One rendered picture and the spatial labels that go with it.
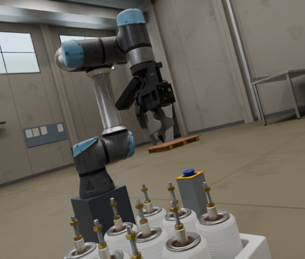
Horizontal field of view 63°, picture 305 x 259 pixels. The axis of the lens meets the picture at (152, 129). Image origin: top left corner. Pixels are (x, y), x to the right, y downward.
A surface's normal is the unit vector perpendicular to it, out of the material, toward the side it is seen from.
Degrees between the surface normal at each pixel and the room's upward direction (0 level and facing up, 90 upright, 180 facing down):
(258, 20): 90
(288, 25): 90
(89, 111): 90
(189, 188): 90
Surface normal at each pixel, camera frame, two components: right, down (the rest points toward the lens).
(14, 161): 0.62, -0.18
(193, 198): -0.71, 0.18
